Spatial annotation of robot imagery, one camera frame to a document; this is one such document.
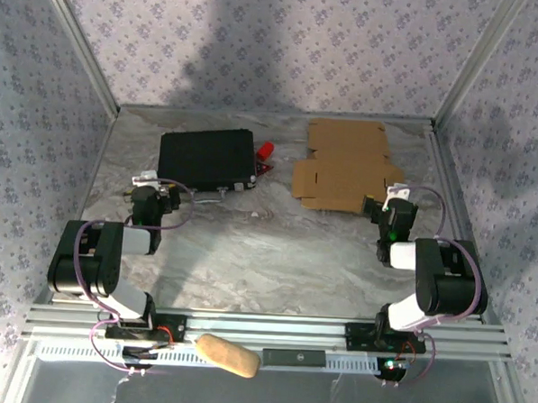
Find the brown cardboard paper box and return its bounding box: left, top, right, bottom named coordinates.
left=288, top=116, right=408, bottom=216

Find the black right controller board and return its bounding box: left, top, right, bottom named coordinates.
left=374, top=356, right=409, bottom=384

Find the white torn tape strip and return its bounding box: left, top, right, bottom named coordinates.
left=104, top=372, right=129, bottom=403

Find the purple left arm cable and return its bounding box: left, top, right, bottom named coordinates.
left=68, top=172, right=197, bottom=379

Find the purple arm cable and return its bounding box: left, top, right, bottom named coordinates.
left=378, top=182, right=490, bottom=394
left=68, top=172, right=197, bottom=379

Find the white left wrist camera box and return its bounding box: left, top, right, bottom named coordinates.
left=132, top=169, right=160, bottom=188

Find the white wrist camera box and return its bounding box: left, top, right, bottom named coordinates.
left=384, top=181, right=411, bottom=209
left=132, top=169, right=160, bottom=188

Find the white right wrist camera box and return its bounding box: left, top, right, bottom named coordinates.
left=384, top=181, right=411, bottom=209

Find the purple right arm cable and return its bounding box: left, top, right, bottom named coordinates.
left=378, top=182, right=490, bottom=394

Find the black case with metal handle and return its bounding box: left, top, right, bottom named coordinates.
left=154, top=124, right=262, bottom=207

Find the aluminium table side rail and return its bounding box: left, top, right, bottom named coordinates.
left=418, top=122, right=511, bottom=325

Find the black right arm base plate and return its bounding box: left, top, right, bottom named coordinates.
left=342, top=321, right=428, bottom=357

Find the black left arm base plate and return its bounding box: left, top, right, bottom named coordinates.
left=104, top=310, right=188, bottom=344

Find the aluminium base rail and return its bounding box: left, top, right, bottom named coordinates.
left=20, top=299, right=515, bottom=364

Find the white slotted cable duct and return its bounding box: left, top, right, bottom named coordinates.
left=37, top=337, right=391, bottom=379

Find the black bar on rail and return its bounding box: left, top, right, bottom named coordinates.
left=261, top=346, right=328, bottom=369

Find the aluminium corner post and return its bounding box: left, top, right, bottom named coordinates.
left=433, top=0, right=530, bottom=134
left=30, top=0, right=127, bottom=114

